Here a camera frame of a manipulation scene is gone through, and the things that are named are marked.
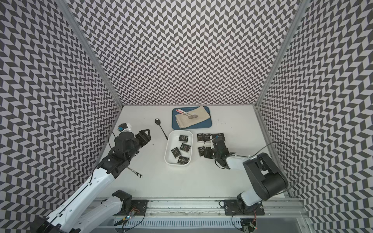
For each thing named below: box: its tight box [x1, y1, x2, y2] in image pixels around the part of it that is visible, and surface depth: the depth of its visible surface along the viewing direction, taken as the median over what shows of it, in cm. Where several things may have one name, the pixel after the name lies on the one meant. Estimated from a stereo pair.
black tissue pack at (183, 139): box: [178, 134, 189, 144], surface depth 98 cm
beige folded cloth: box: [174, 105, 211, 129], surface depth 113 cm
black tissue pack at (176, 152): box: [170, 146, 182, 158], surface depth 92 cm
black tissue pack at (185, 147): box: [179, 143, 191, 153], surface depth 93 cm
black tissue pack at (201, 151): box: [197, 146, 205, 158], surface depth 94 cm
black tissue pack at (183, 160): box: [177, 155, 189, 165], surface depth 88 cm
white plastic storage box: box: [164, 130, 194, 166], surface depth 95 cm
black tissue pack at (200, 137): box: [197, 133, 204, 142], surface depth 100 cm
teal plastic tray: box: [171, 105, 213, 131], surface depth 111 cm
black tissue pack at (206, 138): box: [203, 133, 212, 143], surface depth 101 cm
